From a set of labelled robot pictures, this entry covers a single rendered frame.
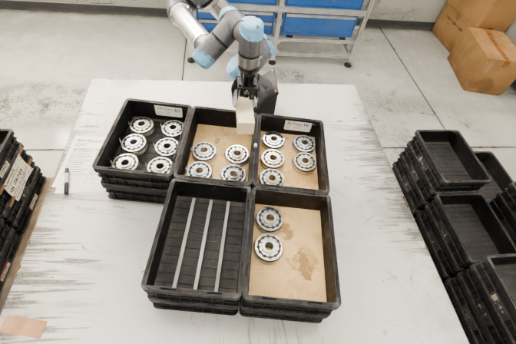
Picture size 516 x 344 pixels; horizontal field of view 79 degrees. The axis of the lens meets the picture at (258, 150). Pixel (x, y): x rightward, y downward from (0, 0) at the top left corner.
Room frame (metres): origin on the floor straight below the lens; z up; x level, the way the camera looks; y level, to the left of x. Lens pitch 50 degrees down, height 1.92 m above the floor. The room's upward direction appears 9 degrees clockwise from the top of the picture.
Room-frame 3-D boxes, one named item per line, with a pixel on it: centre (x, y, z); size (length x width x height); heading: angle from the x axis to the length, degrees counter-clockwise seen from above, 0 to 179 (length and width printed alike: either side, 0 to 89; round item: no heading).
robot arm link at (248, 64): (0.91, 0.07, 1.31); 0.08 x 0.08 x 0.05
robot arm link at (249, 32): (0.91, 0.08, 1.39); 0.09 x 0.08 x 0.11; 38
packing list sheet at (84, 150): (0.80, 0.76, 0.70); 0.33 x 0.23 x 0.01; 12
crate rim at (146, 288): (0.45, 0.14, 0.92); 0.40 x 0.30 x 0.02; 3
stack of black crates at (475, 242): (0.93, -1.23, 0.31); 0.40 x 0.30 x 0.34; 12
